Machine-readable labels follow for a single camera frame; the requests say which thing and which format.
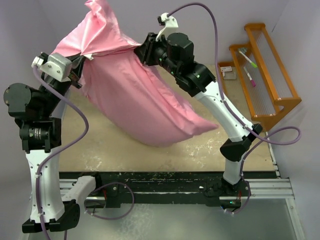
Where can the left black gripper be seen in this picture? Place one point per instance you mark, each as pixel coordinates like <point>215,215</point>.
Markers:
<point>76,61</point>

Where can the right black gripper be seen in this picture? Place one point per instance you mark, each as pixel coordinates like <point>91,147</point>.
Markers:
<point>146,50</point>

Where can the pink rose-patterned pillowcase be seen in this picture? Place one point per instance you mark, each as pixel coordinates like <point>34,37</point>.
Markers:
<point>131,95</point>

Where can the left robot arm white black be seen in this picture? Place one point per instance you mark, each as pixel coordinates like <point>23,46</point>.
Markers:
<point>40,133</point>

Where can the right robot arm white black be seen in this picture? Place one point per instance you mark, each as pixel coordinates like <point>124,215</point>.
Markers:
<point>175,54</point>

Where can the white red label card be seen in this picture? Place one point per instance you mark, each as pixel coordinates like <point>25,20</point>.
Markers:
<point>226,69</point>

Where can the grey flat tray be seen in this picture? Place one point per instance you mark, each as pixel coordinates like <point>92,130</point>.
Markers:
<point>229,76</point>

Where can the green-capped white marker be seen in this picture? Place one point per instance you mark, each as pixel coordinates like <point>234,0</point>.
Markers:
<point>254,65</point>

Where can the magenta-capped white marker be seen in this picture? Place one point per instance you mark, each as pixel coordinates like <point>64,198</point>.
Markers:
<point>249,77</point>

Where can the orange wooden stepped rack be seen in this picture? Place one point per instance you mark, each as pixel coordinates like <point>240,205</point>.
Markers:
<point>274,95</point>

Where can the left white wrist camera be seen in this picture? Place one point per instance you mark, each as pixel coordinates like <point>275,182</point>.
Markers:
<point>55,65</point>

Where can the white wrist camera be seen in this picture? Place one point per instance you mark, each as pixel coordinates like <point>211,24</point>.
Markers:
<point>169,26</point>
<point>55,65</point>

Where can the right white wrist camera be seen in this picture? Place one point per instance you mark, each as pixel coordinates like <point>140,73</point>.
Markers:
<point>169,26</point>

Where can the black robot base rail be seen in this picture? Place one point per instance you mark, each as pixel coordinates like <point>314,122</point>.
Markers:
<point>165,188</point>

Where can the aluminium frame rail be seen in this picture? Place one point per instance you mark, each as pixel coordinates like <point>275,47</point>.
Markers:
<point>70,189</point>

